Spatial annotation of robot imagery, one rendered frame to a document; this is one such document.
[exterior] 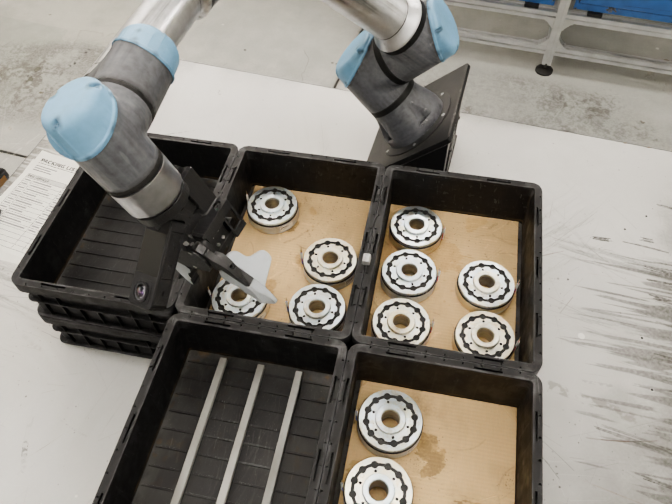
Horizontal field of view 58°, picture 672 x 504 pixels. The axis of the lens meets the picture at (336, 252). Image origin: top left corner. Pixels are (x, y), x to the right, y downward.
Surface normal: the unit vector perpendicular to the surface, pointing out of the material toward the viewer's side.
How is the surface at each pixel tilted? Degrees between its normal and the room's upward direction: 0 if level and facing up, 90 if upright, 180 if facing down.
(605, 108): 0
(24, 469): 0
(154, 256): 41
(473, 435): 0
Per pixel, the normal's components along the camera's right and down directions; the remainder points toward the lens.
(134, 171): 0.55, 0.51
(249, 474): -0.02, -0.59
